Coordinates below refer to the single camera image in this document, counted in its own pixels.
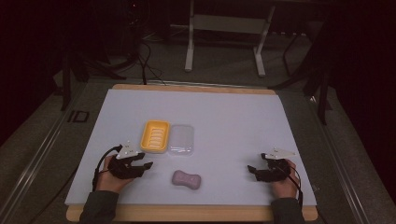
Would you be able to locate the person's left hand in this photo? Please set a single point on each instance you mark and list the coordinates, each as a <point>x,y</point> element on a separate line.
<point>107,182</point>

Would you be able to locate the metal floor rail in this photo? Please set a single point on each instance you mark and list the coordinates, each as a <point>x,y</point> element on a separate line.
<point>34,168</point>
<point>345,177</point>

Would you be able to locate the person's right hand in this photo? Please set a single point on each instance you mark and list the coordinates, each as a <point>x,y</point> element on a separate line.
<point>288,186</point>

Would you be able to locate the white metal table frame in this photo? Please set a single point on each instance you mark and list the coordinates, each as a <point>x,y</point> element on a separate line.
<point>229,24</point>

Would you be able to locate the pink soap bar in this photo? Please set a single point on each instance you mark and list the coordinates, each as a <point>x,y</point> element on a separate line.
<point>186,179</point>

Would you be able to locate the clear plastic lid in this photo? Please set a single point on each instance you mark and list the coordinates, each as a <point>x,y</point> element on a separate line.
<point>181,139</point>

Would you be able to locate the black metal stand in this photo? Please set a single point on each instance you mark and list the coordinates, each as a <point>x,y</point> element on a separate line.
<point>322,90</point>

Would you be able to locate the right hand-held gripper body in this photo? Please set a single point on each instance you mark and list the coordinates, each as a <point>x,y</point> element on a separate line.
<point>275,169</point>

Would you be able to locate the wooden table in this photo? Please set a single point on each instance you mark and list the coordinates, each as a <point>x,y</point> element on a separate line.
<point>186,213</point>

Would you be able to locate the yellow soap dish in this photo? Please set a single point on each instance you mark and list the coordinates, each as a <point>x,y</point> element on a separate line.
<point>155,136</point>

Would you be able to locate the pale white table mat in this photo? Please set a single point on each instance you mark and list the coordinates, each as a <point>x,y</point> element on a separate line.
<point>224,124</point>

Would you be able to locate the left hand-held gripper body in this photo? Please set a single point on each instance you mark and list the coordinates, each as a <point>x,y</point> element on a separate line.
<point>124,169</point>

